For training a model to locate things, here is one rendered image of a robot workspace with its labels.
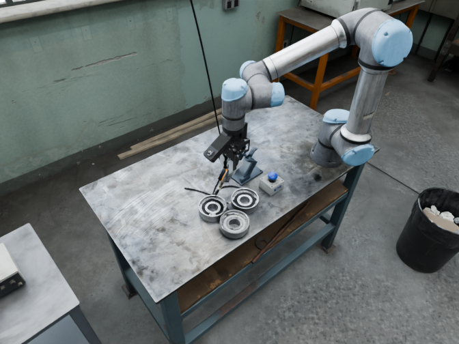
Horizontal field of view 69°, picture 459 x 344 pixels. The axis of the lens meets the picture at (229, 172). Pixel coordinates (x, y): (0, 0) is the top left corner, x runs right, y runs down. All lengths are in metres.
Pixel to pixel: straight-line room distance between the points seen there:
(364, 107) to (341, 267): 1.20
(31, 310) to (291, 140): 1.22
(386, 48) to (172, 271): 0.93
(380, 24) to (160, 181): 0.94
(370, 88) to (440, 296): 1.46
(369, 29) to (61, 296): 1.30
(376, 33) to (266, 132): 0.74
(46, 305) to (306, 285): 1.34
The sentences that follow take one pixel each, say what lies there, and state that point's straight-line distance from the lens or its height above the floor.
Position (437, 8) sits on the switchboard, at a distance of 4.71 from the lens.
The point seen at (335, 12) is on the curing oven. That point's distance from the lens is 3.23.
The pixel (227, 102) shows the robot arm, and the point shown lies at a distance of 1.02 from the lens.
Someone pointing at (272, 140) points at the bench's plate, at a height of 0.80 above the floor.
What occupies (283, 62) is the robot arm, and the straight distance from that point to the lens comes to 1.16.
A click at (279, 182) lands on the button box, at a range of 1.33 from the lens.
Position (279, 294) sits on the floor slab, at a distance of 2.01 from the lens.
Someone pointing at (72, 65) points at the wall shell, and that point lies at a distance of 2.49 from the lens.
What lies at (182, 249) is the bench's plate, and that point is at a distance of 1.17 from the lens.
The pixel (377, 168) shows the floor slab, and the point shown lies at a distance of 2.90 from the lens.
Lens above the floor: 1.77
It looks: 43 degrees down
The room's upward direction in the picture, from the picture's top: 2 degrees clockwise
